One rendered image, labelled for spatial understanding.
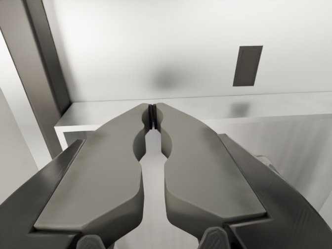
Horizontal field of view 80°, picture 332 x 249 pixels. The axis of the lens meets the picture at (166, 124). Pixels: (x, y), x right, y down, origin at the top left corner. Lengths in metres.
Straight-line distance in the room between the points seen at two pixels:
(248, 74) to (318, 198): 0.19
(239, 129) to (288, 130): 0.05
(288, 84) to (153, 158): 0.13
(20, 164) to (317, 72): 1.59
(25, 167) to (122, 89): 1.49
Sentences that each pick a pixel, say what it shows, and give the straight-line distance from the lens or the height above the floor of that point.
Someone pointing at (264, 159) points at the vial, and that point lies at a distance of 0.21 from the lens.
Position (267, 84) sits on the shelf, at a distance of 0.18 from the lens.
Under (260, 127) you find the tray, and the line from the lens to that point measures 0.19.
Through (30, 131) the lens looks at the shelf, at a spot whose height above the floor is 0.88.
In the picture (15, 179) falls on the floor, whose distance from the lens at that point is 1.74.
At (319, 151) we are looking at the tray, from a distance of 0.24.
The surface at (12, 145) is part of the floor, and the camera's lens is 1.54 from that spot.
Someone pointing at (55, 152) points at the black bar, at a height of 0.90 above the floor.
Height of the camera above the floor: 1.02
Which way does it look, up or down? 58 degrees down
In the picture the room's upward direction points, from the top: 173 degrees clockwise
